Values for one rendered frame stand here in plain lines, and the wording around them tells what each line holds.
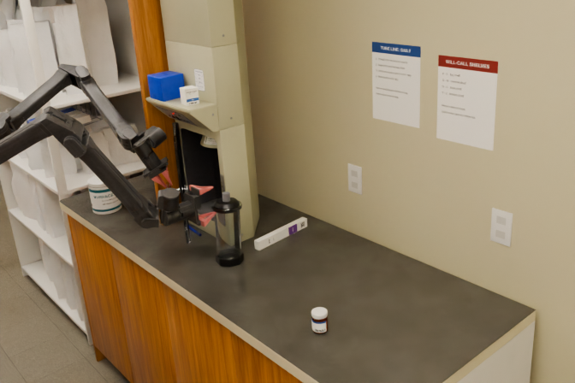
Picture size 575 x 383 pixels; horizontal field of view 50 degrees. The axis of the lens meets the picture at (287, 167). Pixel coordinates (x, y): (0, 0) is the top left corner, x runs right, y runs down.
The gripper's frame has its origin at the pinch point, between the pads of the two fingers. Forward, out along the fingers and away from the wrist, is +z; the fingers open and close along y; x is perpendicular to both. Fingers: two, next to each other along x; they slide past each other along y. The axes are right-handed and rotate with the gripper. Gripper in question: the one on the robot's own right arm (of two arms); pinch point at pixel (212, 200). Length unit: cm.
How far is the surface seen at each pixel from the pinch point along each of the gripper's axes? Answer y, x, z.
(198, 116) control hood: 28.3, 8.7, 3.8
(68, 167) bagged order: -21, 148, 2
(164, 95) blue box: 33.8, 28.1, 2.4
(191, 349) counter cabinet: -56, 3, -15
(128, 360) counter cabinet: -94, 66, -16
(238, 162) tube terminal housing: 6.7, 9.1, 18.8
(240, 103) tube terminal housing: 29.3, 8.7, 22.2
